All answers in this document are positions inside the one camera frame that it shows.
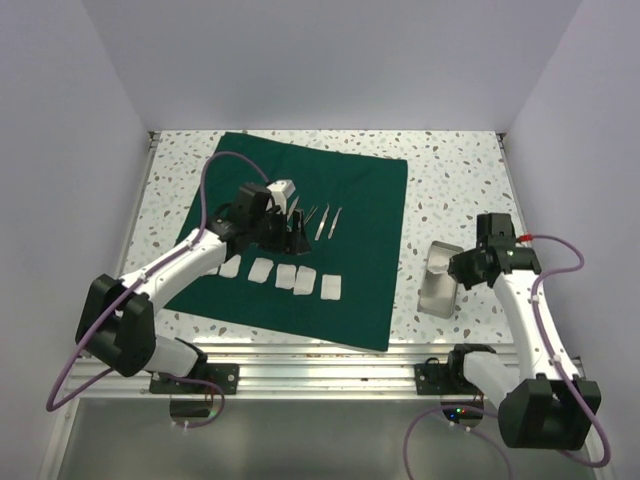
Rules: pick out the white gauze pad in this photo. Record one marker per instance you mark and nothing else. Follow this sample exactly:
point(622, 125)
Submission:
point(285, 276)
point(331, 287)
point(229, 269)
point(260, 270)
point(304, 281)

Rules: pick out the short steel tweezers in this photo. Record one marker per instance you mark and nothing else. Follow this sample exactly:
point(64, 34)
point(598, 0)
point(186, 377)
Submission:
point(334, 223)

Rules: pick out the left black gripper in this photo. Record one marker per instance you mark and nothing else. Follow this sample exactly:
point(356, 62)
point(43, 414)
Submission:
point(298, 242)

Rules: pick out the thin steel tweezers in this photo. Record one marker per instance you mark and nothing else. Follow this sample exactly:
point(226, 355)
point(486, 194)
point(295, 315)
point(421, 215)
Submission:
point(311, 214)

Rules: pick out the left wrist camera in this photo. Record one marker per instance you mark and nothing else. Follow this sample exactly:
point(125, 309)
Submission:
point(280, 192)

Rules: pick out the steel surgical scissors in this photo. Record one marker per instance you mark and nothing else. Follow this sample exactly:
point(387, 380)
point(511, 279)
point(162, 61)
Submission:
point(294, 204)

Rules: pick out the green surgical cloth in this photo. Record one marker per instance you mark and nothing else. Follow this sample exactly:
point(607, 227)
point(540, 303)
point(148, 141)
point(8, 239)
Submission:
point(364, 250)

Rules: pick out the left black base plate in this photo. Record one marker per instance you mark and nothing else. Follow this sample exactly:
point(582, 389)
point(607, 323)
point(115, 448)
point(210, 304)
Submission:
point(198, 399)

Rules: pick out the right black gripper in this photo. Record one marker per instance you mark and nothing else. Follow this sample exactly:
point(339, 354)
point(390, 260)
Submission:
point(458, 269)

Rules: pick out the white paper packet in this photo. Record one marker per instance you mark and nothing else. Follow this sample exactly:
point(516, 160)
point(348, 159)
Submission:
point(438, 260)

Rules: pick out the metal instrument tray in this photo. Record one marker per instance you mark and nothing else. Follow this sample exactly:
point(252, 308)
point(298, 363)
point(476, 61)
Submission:
point(437, 295)

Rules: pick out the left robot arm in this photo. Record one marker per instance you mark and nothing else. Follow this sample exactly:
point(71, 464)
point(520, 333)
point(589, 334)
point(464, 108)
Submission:
point(117, 325)

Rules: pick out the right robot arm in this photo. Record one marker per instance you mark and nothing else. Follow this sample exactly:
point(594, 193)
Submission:
point(547, 404)

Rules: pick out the curved steel tweezers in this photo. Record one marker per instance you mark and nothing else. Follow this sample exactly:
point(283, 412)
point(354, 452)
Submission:
point(322, 223)

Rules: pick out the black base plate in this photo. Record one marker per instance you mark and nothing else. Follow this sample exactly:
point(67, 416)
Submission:
point(433, 379)
point(198, 399)

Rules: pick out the aluminium rail frame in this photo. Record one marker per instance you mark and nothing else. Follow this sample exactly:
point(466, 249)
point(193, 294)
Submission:
point(310, 407)

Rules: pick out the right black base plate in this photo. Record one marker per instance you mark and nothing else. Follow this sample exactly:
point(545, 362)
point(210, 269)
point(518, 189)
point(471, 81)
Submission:
point(433, 379)

